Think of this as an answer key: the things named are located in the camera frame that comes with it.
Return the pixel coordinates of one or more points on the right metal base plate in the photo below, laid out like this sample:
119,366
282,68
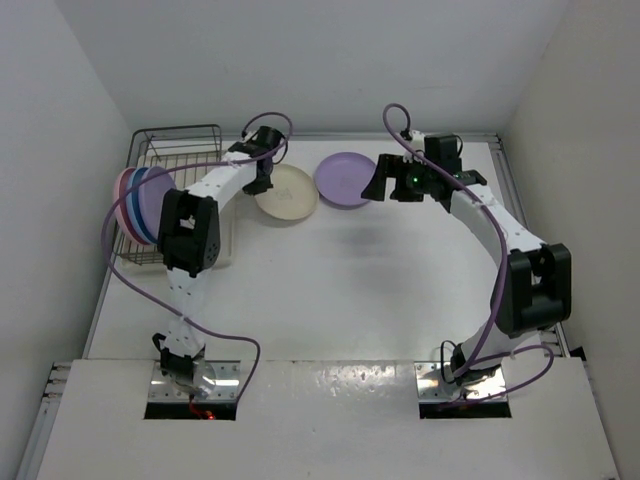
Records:
433,386

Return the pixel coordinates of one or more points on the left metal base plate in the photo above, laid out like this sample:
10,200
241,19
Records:
210,382

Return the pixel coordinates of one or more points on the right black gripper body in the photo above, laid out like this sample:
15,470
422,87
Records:
413,181

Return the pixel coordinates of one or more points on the blue plate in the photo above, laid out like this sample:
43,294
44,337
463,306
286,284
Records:
132,205

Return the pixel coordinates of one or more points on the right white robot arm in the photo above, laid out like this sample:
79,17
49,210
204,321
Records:
532,290

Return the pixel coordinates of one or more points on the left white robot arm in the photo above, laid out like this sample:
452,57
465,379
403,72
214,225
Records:
189,240

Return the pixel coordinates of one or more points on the purple plate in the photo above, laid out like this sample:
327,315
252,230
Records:
150,198
341,178

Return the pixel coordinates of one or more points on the metal base plate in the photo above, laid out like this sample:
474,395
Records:
433,386
210,382

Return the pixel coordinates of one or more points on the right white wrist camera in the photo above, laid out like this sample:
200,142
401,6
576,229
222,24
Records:
414,138

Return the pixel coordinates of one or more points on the cream plate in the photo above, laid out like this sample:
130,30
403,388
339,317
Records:
293,197

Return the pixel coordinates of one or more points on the black wire dish rack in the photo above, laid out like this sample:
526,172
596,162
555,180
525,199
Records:
208,134

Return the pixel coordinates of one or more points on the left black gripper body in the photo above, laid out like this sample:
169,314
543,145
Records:
260,185

